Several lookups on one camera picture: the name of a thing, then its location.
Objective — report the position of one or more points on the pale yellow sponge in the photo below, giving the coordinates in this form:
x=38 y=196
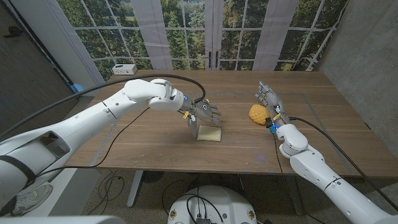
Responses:
x=211 y=134

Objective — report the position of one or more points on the white robot torso base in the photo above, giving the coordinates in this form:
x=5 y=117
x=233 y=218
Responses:
x=214 y=205

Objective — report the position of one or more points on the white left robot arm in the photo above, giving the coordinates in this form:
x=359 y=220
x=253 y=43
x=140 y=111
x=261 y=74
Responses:
x=93 y=115

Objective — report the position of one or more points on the small blue object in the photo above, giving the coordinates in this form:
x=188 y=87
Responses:
x=78 y=88

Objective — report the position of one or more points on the dark ribbed round object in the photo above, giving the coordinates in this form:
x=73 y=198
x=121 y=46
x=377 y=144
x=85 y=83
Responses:
x=153 y=176

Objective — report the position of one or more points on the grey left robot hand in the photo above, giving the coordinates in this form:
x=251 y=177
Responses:
x=205 y=112

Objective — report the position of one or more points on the white sneaker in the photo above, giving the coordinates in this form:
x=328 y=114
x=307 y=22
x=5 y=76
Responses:
x=32 y=197

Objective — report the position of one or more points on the printed window forest backdrop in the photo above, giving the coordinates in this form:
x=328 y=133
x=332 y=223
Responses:
x=186 y=31

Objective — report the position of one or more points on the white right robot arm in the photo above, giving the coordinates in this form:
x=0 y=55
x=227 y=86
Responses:
x=326 y=177

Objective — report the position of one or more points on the orange toy pineapple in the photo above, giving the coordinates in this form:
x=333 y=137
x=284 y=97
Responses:
x=258 y=114

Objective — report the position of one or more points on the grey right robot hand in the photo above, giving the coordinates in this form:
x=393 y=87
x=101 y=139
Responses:
x=273 y=99

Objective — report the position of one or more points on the white power strip box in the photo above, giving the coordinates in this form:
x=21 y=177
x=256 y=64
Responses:
x=124 y=69

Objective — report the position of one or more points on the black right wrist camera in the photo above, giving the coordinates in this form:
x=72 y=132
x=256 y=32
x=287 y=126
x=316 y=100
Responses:
x=270 y=124

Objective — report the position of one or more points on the grey table leg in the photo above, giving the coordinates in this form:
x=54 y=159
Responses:
x=134 y=189
x=294 y=196

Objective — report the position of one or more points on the white robot body edge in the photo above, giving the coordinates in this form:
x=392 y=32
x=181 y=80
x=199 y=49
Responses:
x=62 y=220

